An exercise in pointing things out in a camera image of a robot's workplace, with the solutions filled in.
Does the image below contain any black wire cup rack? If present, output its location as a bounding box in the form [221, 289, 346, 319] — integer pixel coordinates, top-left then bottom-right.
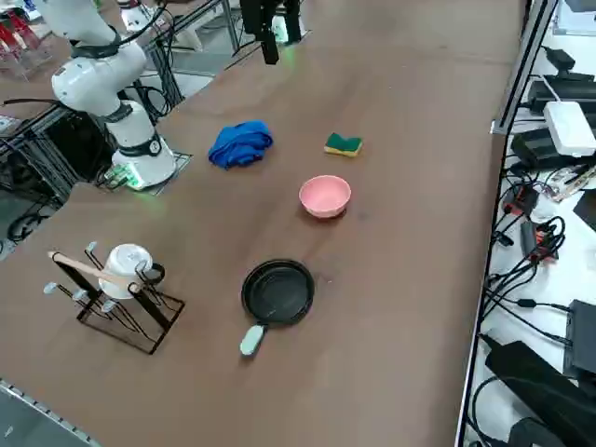
[43, 240, 186, 356]

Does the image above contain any blue cloth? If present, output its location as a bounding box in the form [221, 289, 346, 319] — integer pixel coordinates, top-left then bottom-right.
[207, 119, 276, 171]

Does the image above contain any long black box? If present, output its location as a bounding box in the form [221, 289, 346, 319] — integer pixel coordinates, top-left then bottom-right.
[525, 73, 596, 113]

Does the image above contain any white cup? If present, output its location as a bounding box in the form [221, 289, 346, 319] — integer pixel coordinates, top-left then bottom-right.
[98, 243, 167, 301]

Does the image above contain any black pan mint handle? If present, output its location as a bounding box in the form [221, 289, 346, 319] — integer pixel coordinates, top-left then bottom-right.
[238, 258, 317, 358]

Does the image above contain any clear acrylic shelf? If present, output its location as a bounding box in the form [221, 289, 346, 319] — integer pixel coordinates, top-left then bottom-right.
[0, 7, 53, 84]

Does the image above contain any large black case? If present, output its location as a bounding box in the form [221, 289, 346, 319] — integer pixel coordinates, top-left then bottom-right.
[483, 340, 596, 447]

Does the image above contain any silver table edge rail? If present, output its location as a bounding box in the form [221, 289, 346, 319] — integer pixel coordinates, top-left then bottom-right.
[0, 375, 102, 447]

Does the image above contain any slim black adapter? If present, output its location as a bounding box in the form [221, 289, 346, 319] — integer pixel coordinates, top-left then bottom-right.
[520, 220, 540, 258]

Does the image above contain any black power brick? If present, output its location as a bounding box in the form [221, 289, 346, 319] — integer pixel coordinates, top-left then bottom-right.
[510, 129, 562, 169]

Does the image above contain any pink bowl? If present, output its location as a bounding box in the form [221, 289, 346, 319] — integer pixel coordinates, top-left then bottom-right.
[298, 174, 352, 222]

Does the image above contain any red black circuit board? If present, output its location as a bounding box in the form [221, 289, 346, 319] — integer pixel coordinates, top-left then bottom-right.
[500, 183, 540, 218]

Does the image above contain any black metal table frame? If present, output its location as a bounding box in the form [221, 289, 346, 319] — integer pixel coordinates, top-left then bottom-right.
[0, 98, 117, 206]

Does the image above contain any black electronics box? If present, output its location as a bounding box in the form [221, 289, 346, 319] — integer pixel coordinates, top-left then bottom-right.
[562, 299, 596, 379]

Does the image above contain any small black power adapter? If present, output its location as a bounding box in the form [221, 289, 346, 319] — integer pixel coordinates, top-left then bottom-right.
[543, 45, 577, 72]

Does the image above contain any aluminium camera post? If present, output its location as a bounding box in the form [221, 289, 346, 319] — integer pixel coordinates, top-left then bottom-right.
[490, 0, 561, 136]

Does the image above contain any green and yellow sponge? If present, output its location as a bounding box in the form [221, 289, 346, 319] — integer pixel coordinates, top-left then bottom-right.
[323, 131, 365, 160]

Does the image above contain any white printed packet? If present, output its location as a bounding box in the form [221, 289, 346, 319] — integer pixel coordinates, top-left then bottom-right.
[545, 163, 596, 202]

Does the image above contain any white cardboard box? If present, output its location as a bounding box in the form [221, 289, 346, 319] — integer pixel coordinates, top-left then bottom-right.
[552, 0, 596, 36]

